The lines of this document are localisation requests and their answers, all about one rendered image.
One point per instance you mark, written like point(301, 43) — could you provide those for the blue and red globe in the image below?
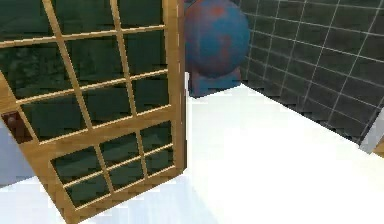
point(215, 40)

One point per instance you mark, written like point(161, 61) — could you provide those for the wooden glass-paned room door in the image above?
point(90, 138)

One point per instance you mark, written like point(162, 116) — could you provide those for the dark brown door knob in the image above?
point(14, 122)

